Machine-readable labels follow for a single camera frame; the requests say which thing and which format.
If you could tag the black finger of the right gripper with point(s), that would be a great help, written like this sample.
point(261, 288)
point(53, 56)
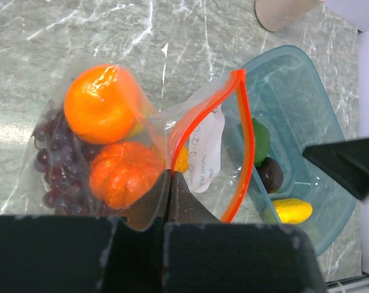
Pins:
point(346, 162)

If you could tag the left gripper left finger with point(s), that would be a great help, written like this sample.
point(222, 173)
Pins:
point(149, 212)

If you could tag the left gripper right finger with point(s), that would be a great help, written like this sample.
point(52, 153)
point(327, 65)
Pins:
point(184, 207)

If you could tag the yellow lemon piece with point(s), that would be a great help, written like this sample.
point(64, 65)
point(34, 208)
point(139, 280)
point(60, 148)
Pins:
point(182, 164)

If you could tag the small orange pumpkin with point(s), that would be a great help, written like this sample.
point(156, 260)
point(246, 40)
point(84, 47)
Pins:
point(122, 172)

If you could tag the clear zip top bag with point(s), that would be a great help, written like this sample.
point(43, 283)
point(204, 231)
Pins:
point(214, 124)

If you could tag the dark avocado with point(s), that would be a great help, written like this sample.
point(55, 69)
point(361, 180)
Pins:
point(271, 175)

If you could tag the green lime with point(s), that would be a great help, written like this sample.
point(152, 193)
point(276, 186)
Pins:
point(262, 142)

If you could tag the purple grape bunch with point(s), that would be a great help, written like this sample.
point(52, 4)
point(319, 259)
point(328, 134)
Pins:
point(65, 161)

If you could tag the orange tangerine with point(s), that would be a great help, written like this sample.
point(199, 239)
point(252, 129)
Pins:
point(104, 104)

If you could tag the teal plastic food container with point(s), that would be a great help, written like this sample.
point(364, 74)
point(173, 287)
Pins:
point(286, 95)

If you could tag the beige mug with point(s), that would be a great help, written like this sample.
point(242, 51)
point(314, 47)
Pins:
point(273, 15)

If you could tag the aluminium frame rail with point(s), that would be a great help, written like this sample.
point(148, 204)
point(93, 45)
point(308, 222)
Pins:
point(350, 285)

